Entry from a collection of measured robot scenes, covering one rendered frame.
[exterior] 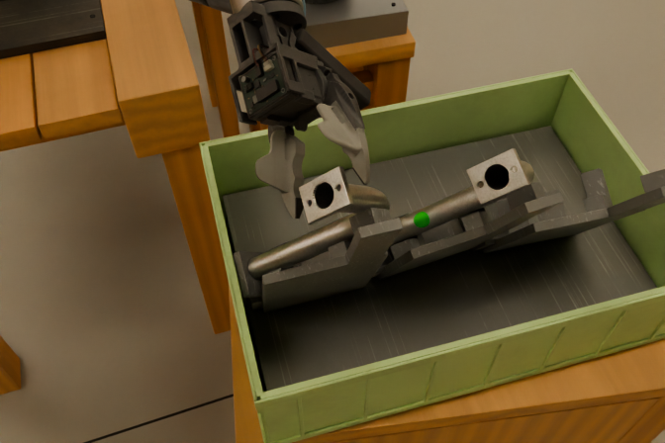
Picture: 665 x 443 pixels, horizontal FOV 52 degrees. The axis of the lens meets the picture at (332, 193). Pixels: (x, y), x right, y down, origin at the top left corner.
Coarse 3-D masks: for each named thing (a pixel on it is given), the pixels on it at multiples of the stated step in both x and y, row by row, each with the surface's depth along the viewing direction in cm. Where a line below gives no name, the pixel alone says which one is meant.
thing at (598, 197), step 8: (584, 176) 91; (592, 176) 90; (600, 176) 90; (584, 184) 91; (592, 184) 90; (600, 184) 90; (592, 192) 90; (600, 192) 90; (608, 192) 90; (584, 200) 88; (592, 200) 87; (600, 200) 87; (608, 200) 89; (512, 208) 96; (592, 208) 87; (600, 208) 87; (536, 216) 96; (520, 224) 92; (528, 224) 92
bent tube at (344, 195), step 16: (320, 176) 68; (336, 176) 67; (304, 192) 69; (320, 192) 69; (336, 192) 66; (352, 192) 69; (368, 192) 71; (304, 208) 69; (320, 208) 68; (336, 208) 66; (352, 208) 70; (368, 208) 72; (384, 208) 74; (336, 224) 83; (304, 240) 85; (320, 240) 84; (336, 240) 83; (256, 256) 90; (272, 256) 87; (288, 256) 86; (304, 256) 85; (256, 272) 89
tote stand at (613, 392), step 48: (240, 384) 96; (528, 384) 96; (576, 384) 96; (624, 384) 96; (240, 432) 92; (336, 432) 92; (384, 432) 94; (432, 432) 97; (480, 432) 100; (528, 432) 103; (576, 432) 106; (624, 432) 110
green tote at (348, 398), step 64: (384, 128) 109; (448, 128) 113; (512, 128) 118; (576, 128) 113; (640, 192) 99; (640, 256) 103; (576, 320) 84; (640, 320) 92; (256, 384) 78; (320, 384) 78; (384, 384) 84; (448, 384) 90
